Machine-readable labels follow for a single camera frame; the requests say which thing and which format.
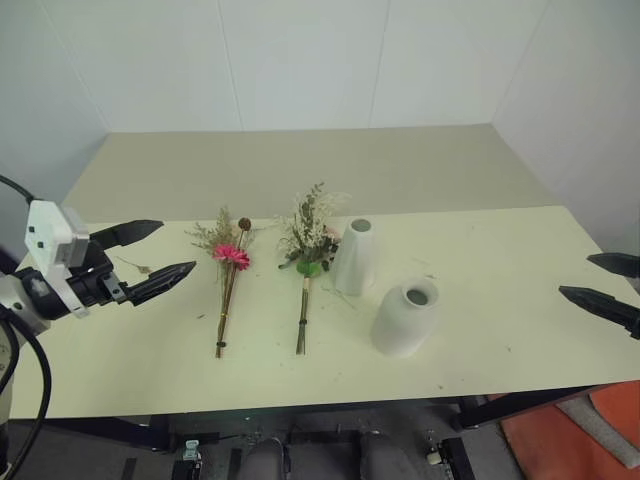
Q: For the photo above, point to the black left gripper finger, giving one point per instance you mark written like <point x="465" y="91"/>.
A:
<point x="131" y="233"/>
<point x="160" y="283"/>

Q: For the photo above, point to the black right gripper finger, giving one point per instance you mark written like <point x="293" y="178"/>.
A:
<point x="607" y="306"/>
<point x="617" y="262"/>

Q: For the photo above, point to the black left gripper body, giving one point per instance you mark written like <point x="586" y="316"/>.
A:
<point x="90" y="285"/>

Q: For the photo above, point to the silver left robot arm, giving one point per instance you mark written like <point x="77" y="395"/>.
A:
<point x="22" y="300"/>

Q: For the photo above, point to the tall white ceramic vase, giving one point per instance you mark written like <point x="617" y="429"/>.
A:
<point x="355" y="260"/>

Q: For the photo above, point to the wide white ceramic vase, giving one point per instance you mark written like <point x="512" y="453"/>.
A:
<point x="406" y="320"/>

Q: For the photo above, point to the small dried twig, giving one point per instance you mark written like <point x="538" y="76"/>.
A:
<point x="137" y="265"/>

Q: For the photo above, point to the pink flower dried bouquet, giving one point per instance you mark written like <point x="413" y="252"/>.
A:
<point x="231" y="260"/>

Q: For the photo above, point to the orange floor mat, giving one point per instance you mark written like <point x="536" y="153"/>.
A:
<point x="575" y="440"/>

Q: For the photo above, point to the green leafy dried bouquet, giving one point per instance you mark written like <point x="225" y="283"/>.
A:
<point x="307" y="240"/>

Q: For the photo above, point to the dark rounded robot leg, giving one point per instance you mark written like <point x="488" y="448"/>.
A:
<point x="263" y="460"/>

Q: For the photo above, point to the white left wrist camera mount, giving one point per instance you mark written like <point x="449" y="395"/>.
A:
<point x="50" y="240"/>

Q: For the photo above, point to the black table frame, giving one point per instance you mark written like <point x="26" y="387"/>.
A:
<point x="520" y="402"/>

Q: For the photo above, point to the black base rail with clamp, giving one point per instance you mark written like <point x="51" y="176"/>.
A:
<point x="452" y="457"/>
<point x="187" y="457"/>

